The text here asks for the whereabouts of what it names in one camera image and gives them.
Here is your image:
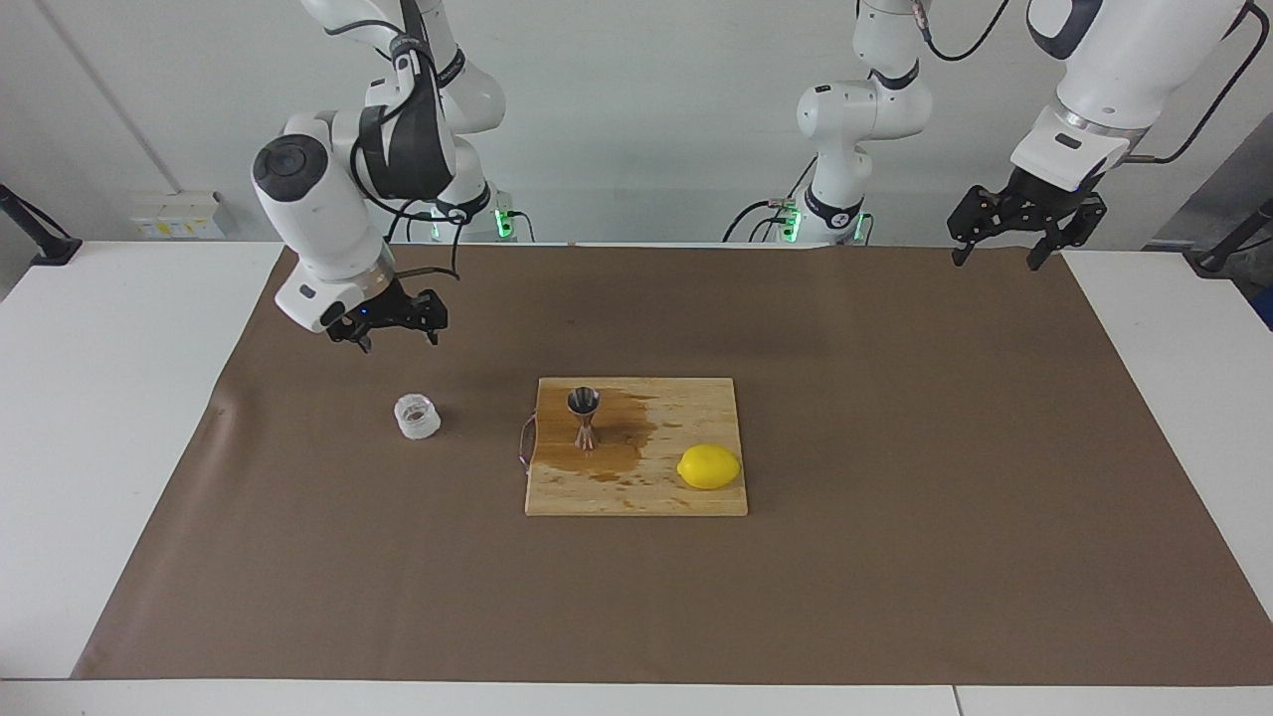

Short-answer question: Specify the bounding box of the clear faceted glass cup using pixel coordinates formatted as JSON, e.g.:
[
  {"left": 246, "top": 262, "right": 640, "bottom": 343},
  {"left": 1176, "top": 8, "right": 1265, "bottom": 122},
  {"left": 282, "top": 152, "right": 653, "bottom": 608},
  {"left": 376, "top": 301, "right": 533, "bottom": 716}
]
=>
[{"left": 394, "top": 394, "right": 442, "bottom": 440}]

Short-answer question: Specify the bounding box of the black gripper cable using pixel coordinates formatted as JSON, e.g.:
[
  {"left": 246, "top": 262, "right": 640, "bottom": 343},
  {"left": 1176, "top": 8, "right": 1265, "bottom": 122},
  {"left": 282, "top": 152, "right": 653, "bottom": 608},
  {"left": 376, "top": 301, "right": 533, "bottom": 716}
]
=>
[
  {"left": 1127, "top": 0, "right": 1269, "bottom": 168},
  {"left": 348, "top": 10, "right": 468, "bottom": 284}
]

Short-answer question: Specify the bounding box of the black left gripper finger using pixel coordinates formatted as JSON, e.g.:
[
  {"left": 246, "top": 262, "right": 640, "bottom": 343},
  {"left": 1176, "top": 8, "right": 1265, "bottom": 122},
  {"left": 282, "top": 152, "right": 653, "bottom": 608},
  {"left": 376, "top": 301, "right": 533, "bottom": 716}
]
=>
[
  {"left": 1026, "top": 199, "right": 1108, "bottom": 274},
  {"left": 947, "top": 189, "right": 1005, "bottom": 271}
]

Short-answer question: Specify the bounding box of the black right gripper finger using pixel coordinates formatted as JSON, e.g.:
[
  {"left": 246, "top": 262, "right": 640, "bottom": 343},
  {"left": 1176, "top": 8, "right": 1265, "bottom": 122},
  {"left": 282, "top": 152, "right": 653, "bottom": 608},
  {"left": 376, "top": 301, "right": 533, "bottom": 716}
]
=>
[
  {"left": 326, "top": 316, "right": 374, "bottom": 355},
  {"left": 403, "top": 288, "right": 450, "bottom": 347}
]

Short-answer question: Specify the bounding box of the steel double jigger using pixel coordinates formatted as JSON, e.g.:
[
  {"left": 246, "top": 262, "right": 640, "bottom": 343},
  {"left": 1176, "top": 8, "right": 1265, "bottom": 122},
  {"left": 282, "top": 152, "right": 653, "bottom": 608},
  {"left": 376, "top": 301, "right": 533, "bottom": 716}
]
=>
[{"left": 567, "top": 387, "right": 601, "bottom": 451}]

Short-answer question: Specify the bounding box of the wooden cutting board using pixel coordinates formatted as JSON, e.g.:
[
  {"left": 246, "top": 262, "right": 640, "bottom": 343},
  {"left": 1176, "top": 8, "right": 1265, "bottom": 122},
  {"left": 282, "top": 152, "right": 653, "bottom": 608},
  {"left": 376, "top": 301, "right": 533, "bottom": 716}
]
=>
[{"left": 519, "top": 377, "right": 749, "bottom": 517}]

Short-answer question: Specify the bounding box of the black base cable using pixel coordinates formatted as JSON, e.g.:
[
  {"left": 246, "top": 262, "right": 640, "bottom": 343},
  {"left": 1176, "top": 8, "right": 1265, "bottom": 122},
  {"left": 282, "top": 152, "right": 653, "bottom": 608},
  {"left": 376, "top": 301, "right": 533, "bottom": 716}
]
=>
[
  {"left": 386, "top": 199, "right": 439, "bottom": 243},
  {"left": 723, "top": 154, "right": 818, "bottom": 243}
]

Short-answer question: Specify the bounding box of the black camera stand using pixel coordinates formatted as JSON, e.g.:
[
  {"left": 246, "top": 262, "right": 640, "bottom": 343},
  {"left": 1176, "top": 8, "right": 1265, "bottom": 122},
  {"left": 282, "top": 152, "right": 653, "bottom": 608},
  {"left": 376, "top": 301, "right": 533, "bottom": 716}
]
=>
[
  {"left": 1183, "top": 194, "right": 1273, "bottom": 276},
  {"left": 0, "top": 184, "right": 83, "bottom": 267}
]

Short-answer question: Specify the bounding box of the brown paper table mat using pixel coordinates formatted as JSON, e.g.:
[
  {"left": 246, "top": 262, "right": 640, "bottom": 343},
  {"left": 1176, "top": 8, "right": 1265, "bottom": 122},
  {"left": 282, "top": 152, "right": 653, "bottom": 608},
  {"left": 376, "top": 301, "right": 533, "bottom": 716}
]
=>
[{"left": 72, "top": 242, "right": 1273, "bottom": 687}]

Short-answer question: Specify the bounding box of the yellow lemon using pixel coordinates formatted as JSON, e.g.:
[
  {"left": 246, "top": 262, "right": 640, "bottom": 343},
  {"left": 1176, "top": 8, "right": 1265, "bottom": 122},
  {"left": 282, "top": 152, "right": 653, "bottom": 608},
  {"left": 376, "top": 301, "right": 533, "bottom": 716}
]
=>
[{"left": 677, "top": 445, "right": 743, "bottom": 490}]

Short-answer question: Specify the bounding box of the white wall socket box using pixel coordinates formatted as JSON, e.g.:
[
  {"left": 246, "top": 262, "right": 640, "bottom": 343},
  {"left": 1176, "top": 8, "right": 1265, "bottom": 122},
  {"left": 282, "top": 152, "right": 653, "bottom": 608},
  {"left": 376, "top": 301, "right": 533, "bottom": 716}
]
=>
[{"left": 129, "top": 191, "right": 228, "bottom": 240}]

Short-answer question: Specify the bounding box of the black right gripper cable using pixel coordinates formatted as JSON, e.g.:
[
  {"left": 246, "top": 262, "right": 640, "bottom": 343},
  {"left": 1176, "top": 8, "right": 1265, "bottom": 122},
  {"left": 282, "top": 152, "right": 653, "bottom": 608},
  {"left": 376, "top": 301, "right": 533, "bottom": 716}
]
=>
[{"left": 348, "top": 10, "right": 468, "bottom": 284}]

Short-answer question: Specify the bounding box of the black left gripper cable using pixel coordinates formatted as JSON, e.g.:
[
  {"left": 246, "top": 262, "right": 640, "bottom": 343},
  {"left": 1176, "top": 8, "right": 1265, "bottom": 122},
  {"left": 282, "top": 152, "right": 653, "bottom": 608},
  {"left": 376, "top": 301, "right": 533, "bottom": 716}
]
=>
[{"left": 1127, "top": 0, "right": 1269, "bottom": 168}]

